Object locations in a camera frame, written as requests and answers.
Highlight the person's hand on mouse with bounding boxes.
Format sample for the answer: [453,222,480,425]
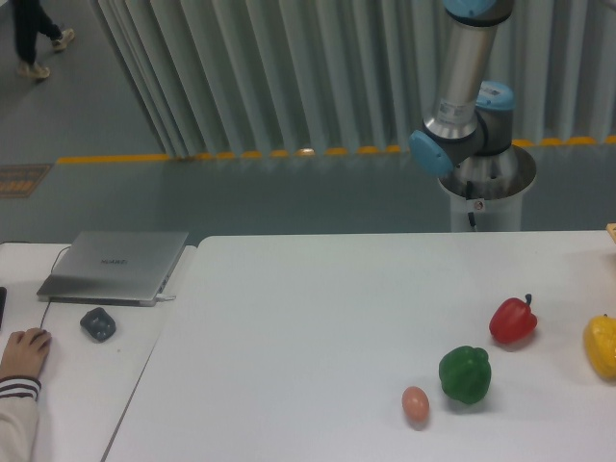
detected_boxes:
[1,328,52,379]

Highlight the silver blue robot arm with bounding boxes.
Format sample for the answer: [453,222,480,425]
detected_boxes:
[409,1,514,177]

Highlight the white striped sleeve forearm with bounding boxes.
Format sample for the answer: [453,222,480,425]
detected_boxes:
[0,375,41,462]

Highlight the wooden basket corner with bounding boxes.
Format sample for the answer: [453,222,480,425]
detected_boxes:
[605,223,616,244]

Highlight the black keyboard edge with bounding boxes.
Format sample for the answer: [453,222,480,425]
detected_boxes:
[0,287,8,329]

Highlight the dark grey small case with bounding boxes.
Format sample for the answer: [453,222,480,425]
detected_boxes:
[80,307,116,343]

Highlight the silver closed laptop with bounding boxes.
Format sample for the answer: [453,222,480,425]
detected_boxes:
[38,231,189,307]

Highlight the white laptop plug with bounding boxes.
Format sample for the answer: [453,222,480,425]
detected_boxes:
[156,294,176,302]

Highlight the walking person legs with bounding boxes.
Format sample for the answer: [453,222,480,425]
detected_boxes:
[10,0,75,81]

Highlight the brown egg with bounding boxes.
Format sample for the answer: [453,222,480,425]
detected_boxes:
[401,386,430,423]

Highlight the green bell pepper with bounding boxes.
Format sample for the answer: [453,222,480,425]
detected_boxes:
[438,346,492,405]

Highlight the red bell pepper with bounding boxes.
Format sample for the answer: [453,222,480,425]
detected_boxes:
[489,294,538,345]

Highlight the yellow bell pepper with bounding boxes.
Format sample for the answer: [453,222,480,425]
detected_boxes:
[582,315,615,380]

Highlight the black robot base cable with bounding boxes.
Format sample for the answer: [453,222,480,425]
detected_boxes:
[464,180,479,233]

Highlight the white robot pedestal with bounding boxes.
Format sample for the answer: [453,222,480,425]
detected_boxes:
[439,145,537,232]

